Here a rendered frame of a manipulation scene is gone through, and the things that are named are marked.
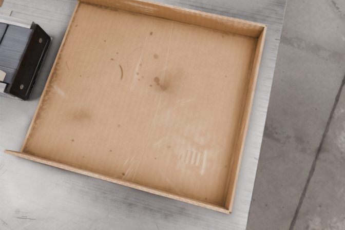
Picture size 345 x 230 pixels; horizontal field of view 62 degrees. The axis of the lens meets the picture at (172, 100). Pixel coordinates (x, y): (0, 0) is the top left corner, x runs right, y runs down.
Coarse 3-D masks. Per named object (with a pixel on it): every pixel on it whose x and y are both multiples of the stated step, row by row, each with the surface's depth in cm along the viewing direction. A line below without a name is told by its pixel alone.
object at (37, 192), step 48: (48, 0) 47; (192, 0) 46; (240, 0) 46; (48, 48) 45; (0, 96) 43; (0, 144) 41; (0, 192) 40; (48, 192) 39; (96, 192) 39; (144, 192) 39; (240, 192) 39
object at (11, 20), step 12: (12, 24) 41; (24, 24) 41; (36, 24) 41; (36, 36) 42; (48, 36) 45; (36, 48) 42; (24, 60) 40; (36, 60) 43; (24, 72) 41; (36, 72) 44; (0, 84) 39; (12, 84) 39; (24, 84) 42; (12, 96) 40; (24, 96) 42
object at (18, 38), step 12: (0, 24) 41; (0, 36) 40; (12, 36) 40; (24, 36) 40; (0, 48) 40; (12, 48) 40; (24, 48) 40; (0, 60) 39; (12, 60) 39; (12, 72) 39
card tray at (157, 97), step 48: (96, 0) 45; (144, 0) 42; (96, 48) 44; (144, 48) 44; (192, 48) 44; (240, 48) 44; (48, 96) 43; (96, 96) 42; (144, 96) 42; (192, 96) 42; (240, 96) 42; (48, 144) 41; (96, 144) 41; (144, 144) 40; (192, 144) 40; (240, 144) 37; (192, 192) 38
